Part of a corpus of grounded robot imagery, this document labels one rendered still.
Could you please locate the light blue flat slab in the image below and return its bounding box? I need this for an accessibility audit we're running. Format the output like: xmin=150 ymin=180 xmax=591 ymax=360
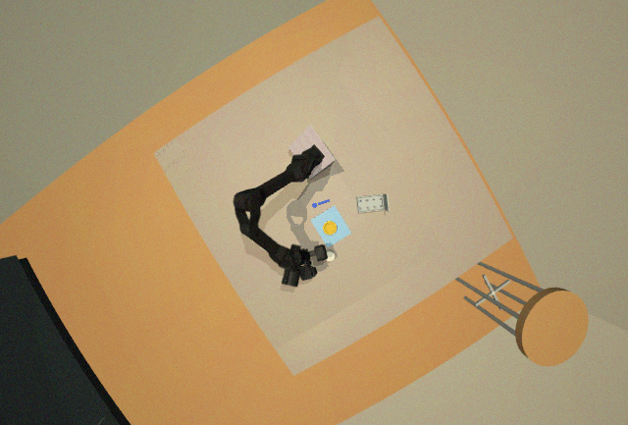
xmin=310 ymin=205 xmax=352 ymax=247

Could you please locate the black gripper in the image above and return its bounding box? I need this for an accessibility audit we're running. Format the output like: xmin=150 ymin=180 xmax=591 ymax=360
xmin=300 ymin=245 xmax=328 ymax=265

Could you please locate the yellow plate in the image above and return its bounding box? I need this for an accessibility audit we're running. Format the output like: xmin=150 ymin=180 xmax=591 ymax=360
xmin=323 ymin=221 xmax=337 ymax=235

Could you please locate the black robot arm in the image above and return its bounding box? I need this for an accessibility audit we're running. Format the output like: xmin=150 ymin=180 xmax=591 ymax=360
xmin=233 ymin=144 xmax=325 ymax=288

